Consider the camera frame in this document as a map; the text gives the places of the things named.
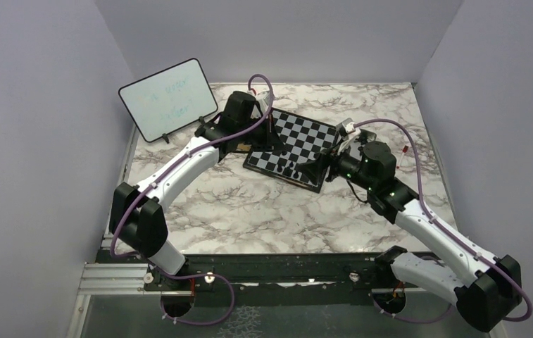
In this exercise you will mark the black chess rook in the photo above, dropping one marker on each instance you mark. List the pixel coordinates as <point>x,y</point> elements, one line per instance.
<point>287,171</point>

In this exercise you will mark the black mounting rail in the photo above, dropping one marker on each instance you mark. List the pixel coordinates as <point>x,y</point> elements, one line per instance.
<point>248,279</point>

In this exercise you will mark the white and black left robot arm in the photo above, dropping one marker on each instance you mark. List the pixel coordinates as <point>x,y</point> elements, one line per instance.
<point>137,211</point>

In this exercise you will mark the red capped marker pen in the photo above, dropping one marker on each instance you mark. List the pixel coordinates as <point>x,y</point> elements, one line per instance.
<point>402,156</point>

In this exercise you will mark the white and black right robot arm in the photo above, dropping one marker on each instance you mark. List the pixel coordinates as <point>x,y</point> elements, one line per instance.
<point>483,288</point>

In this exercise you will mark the small whiteboard with stand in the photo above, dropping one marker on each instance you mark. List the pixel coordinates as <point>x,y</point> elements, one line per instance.
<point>167,101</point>

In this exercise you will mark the pink tin box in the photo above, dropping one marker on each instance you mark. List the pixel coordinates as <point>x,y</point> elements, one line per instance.
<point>361,137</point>

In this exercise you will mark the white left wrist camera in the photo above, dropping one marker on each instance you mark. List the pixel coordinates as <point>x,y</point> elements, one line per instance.
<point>263,98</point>

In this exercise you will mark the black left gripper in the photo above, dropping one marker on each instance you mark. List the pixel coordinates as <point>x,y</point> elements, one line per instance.
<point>272,141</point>

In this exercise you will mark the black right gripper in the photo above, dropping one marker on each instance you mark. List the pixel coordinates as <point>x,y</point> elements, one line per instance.
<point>315,167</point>

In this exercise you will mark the black and silver chessboard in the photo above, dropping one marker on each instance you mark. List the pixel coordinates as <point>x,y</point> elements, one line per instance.
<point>303,139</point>

